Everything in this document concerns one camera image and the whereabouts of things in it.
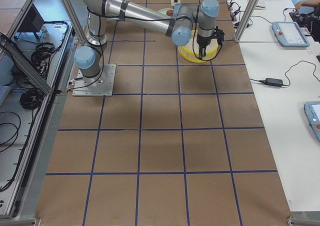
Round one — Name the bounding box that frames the white bun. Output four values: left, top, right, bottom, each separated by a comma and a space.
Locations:
170, 0, 181, 7

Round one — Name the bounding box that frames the yellow steamer layer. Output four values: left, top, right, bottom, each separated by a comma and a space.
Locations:
190, 30, 221, 63
177, 46, 205, 63

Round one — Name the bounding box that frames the brown bun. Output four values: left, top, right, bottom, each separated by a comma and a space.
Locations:
166, 9, 174, 16

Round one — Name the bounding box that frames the light green plate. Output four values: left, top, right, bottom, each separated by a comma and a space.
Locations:
158, 8, 174, 16

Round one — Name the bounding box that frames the black power adapter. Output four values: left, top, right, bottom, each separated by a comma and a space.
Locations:
258, 77, 284, 87

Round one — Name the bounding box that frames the blue teach pendant far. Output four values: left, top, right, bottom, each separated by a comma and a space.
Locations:
271, 21, 310, 48

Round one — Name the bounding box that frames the blue teach pendant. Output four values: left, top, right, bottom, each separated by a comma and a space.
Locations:
304, 101, 320, 140
271, 21, 310, 48

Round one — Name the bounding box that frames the blue teach pendant near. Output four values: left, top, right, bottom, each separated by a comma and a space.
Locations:
304, 101, 320, 140

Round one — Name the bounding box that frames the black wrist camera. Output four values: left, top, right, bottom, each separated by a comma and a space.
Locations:
215, 26, 225, 46

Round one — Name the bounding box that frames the aluminium frame post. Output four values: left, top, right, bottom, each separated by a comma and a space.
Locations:
234, 1, 255, 43

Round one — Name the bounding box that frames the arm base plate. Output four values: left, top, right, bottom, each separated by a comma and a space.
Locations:
72, 64, 117, 97

